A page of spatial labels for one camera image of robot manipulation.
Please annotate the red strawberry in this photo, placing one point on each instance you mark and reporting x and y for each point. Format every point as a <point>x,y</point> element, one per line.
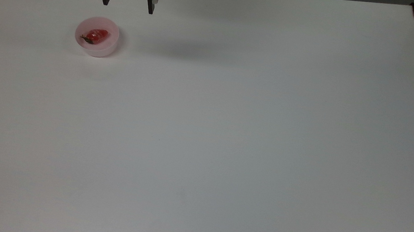
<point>97,35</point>

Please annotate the pink plastic bowl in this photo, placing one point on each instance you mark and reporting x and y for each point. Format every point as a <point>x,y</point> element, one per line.
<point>100,50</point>

